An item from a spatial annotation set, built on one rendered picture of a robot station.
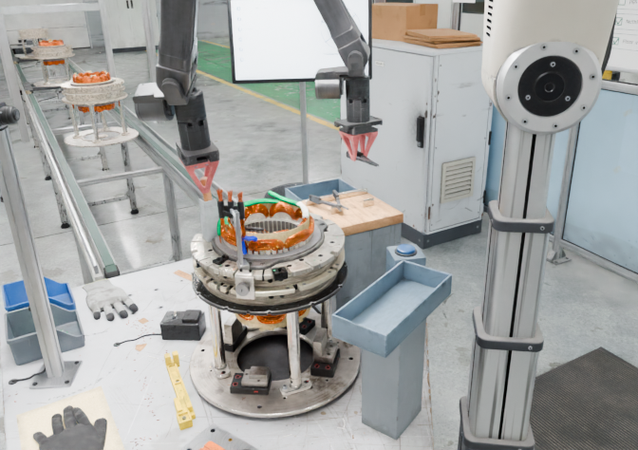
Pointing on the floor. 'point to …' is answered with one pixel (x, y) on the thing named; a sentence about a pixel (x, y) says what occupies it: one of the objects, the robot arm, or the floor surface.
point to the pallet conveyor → (44, 137)
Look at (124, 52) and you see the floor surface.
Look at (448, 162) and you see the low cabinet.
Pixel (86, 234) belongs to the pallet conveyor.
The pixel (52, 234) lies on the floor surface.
